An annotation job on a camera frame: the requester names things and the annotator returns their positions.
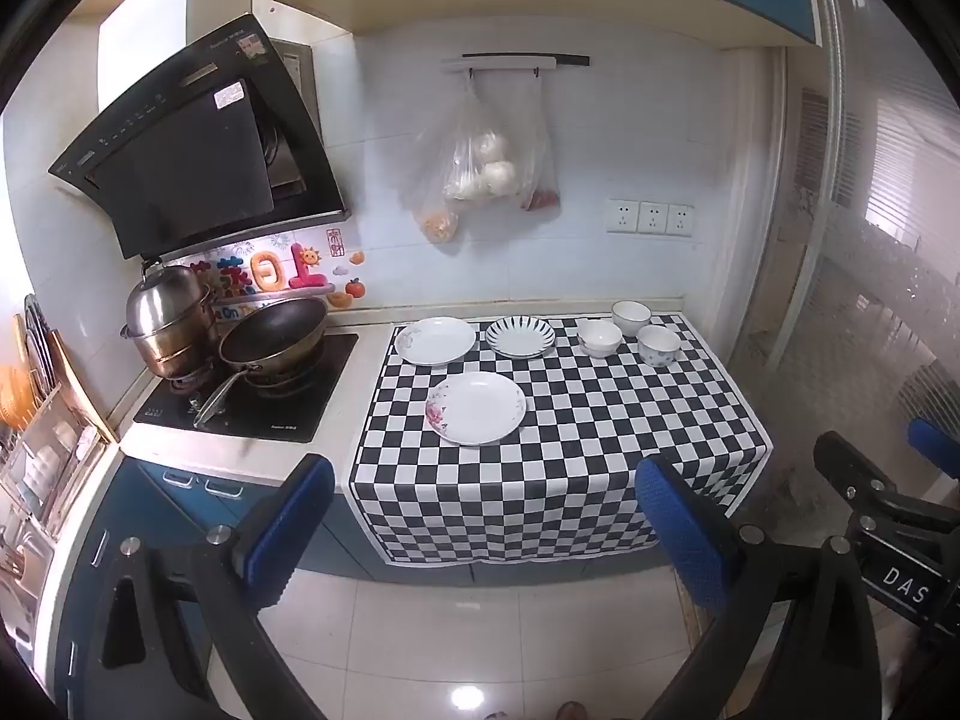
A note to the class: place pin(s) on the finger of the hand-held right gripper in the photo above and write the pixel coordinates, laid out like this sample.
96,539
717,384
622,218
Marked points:
851,469
934,444

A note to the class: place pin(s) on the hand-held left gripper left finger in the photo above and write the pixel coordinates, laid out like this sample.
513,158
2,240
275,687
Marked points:
292,525

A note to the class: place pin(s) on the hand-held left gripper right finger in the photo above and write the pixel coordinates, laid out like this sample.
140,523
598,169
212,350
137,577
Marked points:
679,532

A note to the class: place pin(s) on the white bowl with blue print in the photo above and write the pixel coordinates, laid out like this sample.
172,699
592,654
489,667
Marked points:
658,346

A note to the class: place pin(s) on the white bowl with dark rim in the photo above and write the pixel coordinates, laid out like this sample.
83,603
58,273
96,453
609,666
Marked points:
630,315

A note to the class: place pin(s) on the blue base cabinet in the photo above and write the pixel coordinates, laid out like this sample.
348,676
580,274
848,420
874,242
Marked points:
187,499

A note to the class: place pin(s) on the black glass cooktop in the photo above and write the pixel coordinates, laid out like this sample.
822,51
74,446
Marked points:
300,412

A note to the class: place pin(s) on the black white checkered cloth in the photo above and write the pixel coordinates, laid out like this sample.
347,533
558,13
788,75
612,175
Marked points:
570,457

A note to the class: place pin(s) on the sliding glass door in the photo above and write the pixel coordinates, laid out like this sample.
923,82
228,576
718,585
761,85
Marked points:
862,277

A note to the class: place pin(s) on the person's right foot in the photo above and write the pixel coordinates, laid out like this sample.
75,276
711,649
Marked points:
571,711

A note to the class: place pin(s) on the person's foot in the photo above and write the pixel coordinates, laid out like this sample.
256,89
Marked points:
571,711
499,715

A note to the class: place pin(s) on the plain white bowl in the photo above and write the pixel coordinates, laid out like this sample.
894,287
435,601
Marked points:
599,337

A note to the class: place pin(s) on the large white floral plate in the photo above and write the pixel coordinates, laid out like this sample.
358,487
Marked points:
480,406

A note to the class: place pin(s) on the white plate with small flowers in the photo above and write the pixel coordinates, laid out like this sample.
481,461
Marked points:
435,340

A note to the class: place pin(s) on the blue striped plate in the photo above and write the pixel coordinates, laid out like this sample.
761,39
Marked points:
520,337

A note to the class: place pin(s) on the stainless steel steamer pot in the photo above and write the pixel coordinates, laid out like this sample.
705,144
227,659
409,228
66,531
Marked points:
165,307

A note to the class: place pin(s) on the metal dish rack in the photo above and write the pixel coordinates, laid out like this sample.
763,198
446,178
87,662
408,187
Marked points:
45,465

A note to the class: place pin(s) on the person's left foot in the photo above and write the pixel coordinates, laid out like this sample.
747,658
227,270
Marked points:
499,715

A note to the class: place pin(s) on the wooden cutting board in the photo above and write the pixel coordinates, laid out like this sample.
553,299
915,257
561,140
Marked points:
79,382

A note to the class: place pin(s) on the orange plastic colander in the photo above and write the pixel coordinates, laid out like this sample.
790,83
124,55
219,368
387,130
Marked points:
16,397

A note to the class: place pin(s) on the plastic bag with orange contents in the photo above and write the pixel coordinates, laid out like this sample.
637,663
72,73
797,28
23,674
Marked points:
439,225

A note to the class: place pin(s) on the plastic bag with red contents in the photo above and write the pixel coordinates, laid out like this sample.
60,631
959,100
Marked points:
544,191

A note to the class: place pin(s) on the black range hood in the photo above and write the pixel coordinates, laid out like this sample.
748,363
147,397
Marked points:
187,157

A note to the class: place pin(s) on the plastic bag of white buns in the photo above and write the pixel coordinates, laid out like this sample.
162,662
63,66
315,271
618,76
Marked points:
484,165

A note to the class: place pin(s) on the white hood chimney cover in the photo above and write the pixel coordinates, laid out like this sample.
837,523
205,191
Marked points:
150,30

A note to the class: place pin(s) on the colourful wall stickers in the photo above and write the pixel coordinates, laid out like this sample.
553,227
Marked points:
270,270

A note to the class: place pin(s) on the white wall socket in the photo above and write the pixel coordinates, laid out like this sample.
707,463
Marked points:
652,218
680,220
622,216

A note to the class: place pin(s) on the wall hook rail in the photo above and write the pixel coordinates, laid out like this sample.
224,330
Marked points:
517,64

